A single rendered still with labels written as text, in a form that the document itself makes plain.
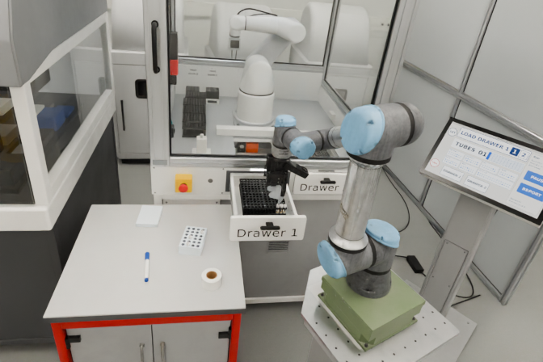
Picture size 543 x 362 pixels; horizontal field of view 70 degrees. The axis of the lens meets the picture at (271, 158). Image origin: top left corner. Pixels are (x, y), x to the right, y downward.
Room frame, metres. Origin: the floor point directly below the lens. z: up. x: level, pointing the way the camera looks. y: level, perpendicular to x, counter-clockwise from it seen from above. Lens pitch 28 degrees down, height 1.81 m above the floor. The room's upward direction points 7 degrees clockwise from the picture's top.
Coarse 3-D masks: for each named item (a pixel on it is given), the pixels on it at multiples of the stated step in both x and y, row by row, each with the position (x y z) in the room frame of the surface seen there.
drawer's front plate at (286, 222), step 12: (240, 216) 1.15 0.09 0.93; (252, 216) 1.16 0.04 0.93; (264, 216) 1.17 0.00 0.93; (276, 216) 1.18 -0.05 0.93; (288, 216) 1.19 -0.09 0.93; (300, 216) 1.20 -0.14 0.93; (240, 228) 1.14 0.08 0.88; (252, 228) 1.15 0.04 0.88; (288, 228) 1.18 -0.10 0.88; (300, 228) 1.19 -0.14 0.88; (240, 240) 1.14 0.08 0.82; (252, 240) 1.15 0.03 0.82; (264, 240) 1.16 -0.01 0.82
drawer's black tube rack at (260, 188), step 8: (240, 184) 1.41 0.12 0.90; (248, 184) 1.43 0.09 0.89; (256, 184) 1.42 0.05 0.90; (264, 184) 1.44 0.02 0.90; (240, 192) 1.39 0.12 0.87; (248, 192) 1.35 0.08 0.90; (256, 192) 1.36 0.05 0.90; (264, 192) 1.37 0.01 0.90; (248, 200) 1.30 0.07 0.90; (256, 200) 1.30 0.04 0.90; (264, 200) 1.31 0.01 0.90; (272, 200) 1.32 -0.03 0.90
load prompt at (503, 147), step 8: (464, 128) 1.70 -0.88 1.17; (464, 136) 1.67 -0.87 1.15; (472, 136) 1.66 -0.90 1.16; (480, 136) 1.64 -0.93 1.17; (480, 144) 1.61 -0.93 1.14; (488, 144) 1.60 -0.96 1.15; (496, 144) 1.59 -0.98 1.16; (504, 144) 1.58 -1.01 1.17; (504, 152) 1.55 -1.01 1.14; (512, 152) 1.54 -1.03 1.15; (520, 152) 1.53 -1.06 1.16; (528, 152) 1.52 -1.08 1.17
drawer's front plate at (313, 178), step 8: (296, 176) 1.51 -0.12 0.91; (312, 176) 1.52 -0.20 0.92; (320, 176) 1.53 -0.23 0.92; (328, 176) 1.54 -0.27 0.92; (336, 176) 1.55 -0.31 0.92; (344, 176) 1.56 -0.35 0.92; (296, 184) 1.51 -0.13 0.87; (312, 184) 1.53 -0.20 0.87; (320, 184) 1.53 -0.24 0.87; (328, 184) 1.54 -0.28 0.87; (336, 184) 1.55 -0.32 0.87; (296, 192) 1.51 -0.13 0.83; (304, 192) 1.52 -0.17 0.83; (312, 192) 1.53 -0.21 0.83; (320, 192) 1.54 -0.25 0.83; (328, 192) 1.54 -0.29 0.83; (336, 192) 1.55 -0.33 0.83
